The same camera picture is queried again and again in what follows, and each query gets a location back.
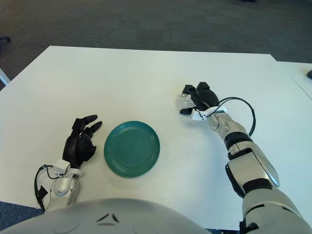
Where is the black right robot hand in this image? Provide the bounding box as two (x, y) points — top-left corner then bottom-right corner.
(179, 82), (220, 116)

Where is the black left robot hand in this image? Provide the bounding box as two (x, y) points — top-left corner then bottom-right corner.
(62, 114), (103, 169)

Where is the clear bottle with blue cap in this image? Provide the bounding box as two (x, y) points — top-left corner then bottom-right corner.
(176, 92), (195, 109)

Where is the green round plate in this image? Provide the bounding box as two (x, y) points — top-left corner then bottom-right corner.
(103, 120), (161, 178)

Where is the grey robot torso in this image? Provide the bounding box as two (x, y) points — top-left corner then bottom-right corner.
(0, 197), (213, 234)

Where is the white table leg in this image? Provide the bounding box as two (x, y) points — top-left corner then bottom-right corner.
(0, 67), (10, 86)

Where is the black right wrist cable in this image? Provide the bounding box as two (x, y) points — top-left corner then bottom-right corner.
(202, 97), (256, 136)

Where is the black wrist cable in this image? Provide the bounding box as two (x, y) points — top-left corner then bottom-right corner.
(34, 164), (71, 210)
(202, 97), (256, 136)

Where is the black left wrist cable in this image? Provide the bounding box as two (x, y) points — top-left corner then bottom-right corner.
(34, 164), (71, 210)

